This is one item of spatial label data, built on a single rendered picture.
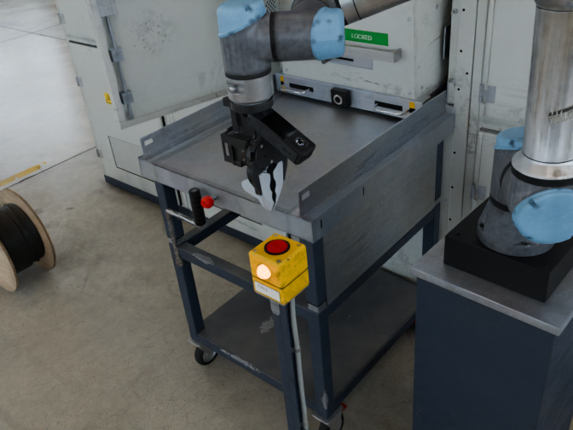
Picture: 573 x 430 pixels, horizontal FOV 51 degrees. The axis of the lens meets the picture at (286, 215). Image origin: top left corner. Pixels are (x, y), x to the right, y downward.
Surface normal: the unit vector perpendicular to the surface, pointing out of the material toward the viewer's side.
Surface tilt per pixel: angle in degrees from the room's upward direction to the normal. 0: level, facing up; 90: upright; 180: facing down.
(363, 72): 93
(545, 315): 0
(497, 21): 90
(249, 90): 90
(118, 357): 0
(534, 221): 97
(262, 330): 0
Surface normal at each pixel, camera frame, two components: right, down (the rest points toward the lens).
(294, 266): 0.76, 0.30
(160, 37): 0.58, 0.39
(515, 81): -0.64, 0.46
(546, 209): -0.08, 0.64
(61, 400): -0.09, -0.84
